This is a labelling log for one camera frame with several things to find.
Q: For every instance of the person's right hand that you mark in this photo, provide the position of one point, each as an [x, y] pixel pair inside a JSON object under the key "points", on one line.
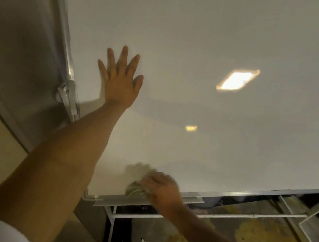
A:
{"points": [[163, 193]]}

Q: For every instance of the person's left hand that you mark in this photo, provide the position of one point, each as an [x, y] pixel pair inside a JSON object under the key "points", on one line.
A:
{"points": [[120, 86]]}

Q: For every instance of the person's left thumb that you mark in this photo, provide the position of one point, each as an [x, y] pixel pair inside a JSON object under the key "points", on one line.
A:
{"points": [[138, 84]]}

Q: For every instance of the person's left middle finger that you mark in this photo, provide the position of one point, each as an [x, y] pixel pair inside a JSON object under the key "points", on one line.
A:
{"points": [[123, 58]]}

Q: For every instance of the person's left little finger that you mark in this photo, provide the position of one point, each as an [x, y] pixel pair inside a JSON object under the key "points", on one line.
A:
{"points": [[102, 69]]}

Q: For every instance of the person's right fingers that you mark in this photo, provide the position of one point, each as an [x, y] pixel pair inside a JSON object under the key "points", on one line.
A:
{"points": [[150, 184]]}

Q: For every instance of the green wiping cloth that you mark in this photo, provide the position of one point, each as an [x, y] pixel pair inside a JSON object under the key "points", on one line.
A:
{"points": [[134, 189]]}

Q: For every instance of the large white whiteboard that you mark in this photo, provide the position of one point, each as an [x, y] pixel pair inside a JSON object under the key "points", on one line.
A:
{"points": [[201, 39]]}

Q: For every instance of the person's right forearm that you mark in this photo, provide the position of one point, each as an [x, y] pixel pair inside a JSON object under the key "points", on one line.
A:
{"points": [[210, 239]]}

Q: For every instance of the person's left forearm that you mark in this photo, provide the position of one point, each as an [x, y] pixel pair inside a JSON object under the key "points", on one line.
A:
{"points": [[60, 160]]}

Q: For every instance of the grey whiteboard marker tray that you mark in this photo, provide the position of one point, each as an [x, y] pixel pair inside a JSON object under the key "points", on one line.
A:
{"points": [[112, 201]]}

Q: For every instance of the small black-white floor scrap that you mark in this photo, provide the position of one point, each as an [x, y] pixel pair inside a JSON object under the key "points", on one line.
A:
{"points": [[143, 240]]}

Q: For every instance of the white metal whiteboard stand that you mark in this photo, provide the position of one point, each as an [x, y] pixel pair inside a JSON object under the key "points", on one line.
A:
{"points": [[293, 219]]}

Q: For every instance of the grey whiteboard pivot bracket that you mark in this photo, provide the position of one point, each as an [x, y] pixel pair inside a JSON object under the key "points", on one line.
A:
{"points": [[67, 96]]}

